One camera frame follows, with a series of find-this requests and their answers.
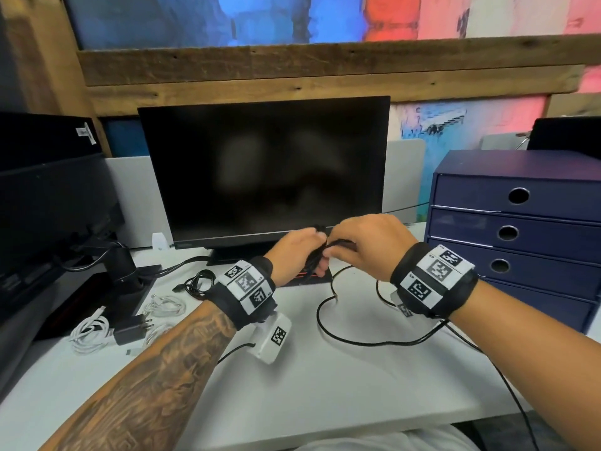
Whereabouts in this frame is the black wrist strap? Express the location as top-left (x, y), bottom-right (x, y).
top-left (205, 256), bottom-right (277, 332)
top-left (389, 242), bottom-right (480, 320)

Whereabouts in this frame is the person's left hand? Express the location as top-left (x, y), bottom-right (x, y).
top-left (264, 227), bottom-right (329, 288)

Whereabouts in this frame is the black monitor link cable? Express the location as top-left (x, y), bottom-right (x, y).
top-left (157, 256), bottom-right (211, 277)

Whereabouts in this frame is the black computer monitor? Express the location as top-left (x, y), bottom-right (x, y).
top-left (137, 95), bottom-right (391, 251)

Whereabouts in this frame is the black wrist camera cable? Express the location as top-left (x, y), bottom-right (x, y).
top-left (217, 342), bottom-right (257, 365)
top-left (443, 321), bottom-right (541, 451)

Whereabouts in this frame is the person's left forearm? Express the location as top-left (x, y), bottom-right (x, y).
top-left (39, 300), bottom-right (237, 451)

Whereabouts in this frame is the black left wrist strap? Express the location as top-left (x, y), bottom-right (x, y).
top-left (205, 256), bottom-right (277, 332)

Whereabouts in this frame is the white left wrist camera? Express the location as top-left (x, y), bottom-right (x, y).
top-left (247, 312), bottom-right (292, 365)

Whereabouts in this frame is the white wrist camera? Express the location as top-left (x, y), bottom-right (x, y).
top-left (390, 291), bottom-right (419, 319)
top-left (247, 312), bottom-right (292, 365)

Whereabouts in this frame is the long black cable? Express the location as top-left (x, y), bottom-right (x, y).
top-left (300, 225), bottom-right (449, 347)

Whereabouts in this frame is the navy blue drawer unit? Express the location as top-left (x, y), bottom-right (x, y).
top-left (424, 150), bottom-right (601, 334)

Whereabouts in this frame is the small black cable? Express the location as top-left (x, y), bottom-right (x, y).
top-left (172, 269), bottom-right (217, 300)

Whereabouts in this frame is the black right wrist strap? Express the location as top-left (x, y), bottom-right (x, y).
top-left (389, 242), bottom-right (480, 320)

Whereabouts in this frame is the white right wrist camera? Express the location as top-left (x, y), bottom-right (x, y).
top-left (390, 291), bottom-right (419, 319)

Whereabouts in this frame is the black monitor arm base plate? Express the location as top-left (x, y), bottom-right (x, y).
top-left (35, 265), bottom-right (163, 341)

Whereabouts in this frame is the person's right hand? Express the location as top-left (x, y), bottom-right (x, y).
top-left (322, 213), bottom-right (419, 283)

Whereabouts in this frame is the white partition panel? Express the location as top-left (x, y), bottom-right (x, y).
top-left (105, 156), bottom-right (175, 249)
top-left (383, 138), bottom-right (427, 226)

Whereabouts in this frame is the white background table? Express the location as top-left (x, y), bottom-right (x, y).
top-left (478, 132), bottom-right (532, 151)

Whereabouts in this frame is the black panel with white sticker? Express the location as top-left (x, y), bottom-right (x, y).
top-left (0, 111), bottom-right (105, 172)

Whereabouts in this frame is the thin white green-tipped cable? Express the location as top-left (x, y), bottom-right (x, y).
top-left (143, 323), bottom-right (175, 346)

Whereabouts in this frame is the person's right forearm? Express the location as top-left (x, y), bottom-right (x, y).
top-left (450, 279), bottom-right (601, 451)

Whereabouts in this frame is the white cable with black charger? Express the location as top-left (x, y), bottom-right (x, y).
top-left (69, 307), bottom-right (115, 355)

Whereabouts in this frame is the person's white shirt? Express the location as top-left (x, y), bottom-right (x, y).
top-left (295, 425), bottom-right (482, 451)

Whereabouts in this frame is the black charger plug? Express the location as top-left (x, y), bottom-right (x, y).
top-left (114, 314), bottom-right (155, 346)

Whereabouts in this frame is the black monitor power cable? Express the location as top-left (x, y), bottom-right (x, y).
top-left (61, 241), bottom-right (128, 273)

